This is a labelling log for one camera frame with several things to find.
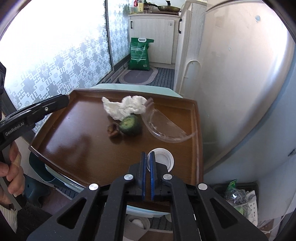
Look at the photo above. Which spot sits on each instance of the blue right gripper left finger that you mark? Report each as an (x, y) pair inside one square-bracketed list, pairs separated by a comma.
[(136, 190)]

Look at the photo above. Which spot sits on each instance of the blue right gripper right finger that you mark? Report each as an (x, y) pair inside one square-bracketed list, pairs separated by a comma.
[(157, 170)]

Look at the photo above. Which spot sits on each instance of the dark teal trash bin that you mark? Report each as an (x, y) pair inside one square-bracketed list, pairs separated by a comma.
[(35, 191)]

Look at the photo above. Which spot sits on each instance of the white corner kitchen cabinet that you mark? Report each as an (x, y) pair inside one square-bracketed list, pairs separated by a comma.
[(190, 31)]

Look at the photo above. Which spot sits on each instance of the white lower kitchen cabinet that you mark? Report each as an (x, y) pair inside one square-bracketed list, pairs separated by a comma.
[(163, 29)]

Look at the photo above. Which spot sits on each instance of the person's left hand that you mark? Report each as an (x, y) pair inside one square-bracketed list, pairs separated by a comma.
[(14, 172)]

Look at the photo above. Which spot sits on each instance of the white plastic bottle cap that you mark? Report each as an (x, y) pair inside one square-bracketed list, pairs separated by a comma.
[(162, 156)]

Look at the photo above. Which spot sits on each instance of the broken clear plastic container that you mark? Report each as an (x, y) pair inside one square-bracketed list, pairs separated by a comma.
[(162, 127)]

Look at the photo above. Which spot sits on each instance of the green cucumber end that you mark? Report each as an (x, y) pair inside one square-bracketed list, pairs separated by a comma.
[(130, 126)]

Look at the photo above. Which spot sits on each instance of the brown dried fruit pit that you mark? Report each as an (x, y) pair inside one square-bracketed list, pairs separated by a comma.
[(113, 130)]

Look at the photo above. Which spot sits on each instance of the brown wooden tray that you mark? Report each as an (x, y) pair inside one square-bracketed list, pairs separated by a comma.
[(74, 141)]

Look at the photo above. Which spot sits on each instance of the crumpled white tissue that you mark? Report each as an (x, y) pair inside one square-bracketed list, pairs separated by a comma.
[(129, 105)]

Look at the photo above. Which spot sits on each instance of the light blue plastic stool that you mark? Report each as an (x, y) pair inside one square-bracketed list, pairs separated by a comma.
[(129, 88)]

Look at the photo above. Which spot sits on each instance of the patterned frosted sliding door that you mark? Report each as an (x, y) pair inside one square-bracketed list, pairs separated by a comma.
[(53, 47)]

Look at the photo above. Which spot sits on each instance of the black crate with bags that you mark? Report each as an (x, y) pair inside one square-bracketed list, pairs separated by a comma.
[(242, 196)]

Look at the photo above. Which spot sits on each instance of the striped dark floor runner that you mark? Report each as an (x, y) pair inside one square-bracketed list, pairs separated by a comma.
[(164, 78)]

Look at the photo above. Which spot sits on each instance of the grey oval floor mat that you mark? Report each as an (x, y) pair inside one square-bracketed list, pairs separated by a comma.
[(138, 77)]

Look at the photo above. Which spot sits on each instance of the white refrigerator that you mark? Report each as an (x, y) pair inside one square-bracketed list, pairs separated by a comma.
[(244, 84)]

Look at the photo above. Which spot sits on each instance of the green rice bag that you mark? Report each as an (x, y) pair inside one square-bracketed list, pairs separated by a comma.
[(139, 57)]

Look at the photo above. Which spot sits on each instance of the frying pan on counter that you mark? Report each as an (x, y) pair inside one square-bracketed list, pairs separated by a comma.
[(167, 8)]

